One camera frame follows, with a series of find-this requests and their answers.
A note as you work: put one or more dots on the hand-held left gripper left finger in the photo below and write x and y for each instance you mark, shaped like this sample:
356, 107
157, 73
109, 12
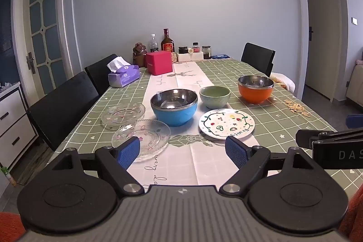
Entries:
129, 152

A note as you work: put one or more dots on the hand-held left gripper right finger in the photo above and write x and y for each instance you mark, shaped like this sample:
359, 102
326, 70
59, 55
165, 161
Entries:
236, 152

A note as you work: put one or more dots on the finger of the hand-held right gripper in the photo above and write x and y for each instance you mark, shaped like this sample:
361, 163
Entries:
309, 137
356, 121

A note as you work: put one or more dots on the white painted plate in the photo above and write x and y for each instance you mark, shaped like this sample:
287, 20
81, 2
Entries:
224, 124

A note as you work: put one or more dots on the clear glass plate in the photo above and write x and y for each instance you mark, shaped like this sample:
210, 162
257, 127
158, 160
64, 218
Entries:
154, 134
122, 114

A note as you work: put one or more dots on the green ceramic bowl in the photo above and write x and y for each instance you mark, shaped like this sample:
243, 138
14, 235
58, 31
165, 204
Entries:
214, 101

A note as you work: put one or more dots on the blue steel bowl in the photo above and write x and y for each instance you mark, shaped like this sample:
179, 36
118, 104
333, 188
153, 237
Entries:
175, 117

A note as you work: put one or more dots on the orange steel bowl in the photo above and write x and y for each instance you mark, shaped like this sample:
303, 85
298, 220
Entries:
255, 96

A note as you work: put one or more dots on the pile of melon seeds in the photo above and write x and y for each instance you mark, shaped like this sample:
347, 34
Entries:
296, 108

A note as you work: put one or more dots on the beige sofa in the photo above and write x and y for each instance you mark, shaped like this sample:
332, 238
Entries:
356, 86

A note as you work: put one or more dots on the green checked tablecloth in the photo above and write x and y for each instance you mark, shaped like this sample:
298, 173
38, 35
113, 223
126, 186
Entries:
272, 123

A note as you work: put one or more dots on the white snack bag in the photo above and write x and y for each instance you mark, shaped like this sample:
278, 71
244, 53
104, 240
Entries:
285, 80

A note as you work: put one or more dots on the purple tissue pack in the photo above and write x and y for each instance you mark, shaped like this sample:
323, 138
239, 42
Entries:
124, 78

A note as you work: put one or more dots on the black chair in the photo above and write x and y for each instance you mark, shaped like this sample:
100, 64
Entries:
99, 72
62, 108
256, 59

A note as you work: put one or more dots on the white printed table runner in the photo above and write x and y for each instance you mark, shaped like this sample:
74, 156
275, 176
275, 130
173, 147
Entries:
184, 80

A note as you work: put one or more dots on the pink box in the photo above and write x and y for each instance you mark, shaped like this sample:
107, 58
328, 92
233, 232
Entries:
158, 63

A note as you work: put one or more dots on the plain wooden door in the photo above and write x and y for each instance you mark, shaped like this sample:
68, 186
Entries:
323, 32

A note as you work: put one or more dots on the brown figurine bottle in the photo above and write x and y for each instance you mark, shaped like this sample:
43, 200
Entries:
139, 57

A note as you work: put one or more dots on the blue flat pack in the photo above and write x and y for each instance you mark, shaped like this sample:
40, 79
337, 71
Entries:
219, 56

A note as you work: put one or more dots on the white box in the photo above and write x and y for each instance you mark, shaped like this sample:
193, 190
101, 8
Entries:
197, 56
183, 57

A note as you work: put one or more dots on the dark glass jar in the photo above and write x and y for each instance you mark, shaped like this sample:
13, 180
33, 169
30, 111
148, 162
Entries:
206, 52

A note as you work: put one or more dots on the clear water bottle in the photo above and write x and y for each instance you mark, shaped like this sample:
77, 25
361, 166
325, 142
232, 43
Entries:
154, 45

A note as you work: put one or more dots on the small ink bottle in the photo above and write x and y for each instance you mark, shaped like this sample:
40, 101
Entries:
195, 47

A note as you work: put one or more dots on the amber liquor bottle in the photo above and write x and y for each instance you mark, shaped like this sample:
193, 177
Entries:
167, 46

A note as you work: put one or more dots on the black jar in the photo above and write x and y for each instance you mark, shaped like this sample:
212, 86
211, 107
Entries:
183, 49

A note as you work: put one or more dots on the white cabinet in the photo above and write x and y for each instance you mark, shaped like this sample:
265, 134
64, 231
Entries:
12, 123

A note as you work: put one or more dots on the person's red clothing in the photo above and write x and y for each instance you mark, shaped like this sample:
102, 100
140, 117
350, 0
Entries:
10, 227

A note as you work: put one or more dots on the white light switch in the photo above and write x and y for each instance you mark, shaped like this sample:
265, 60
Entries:
354, 21

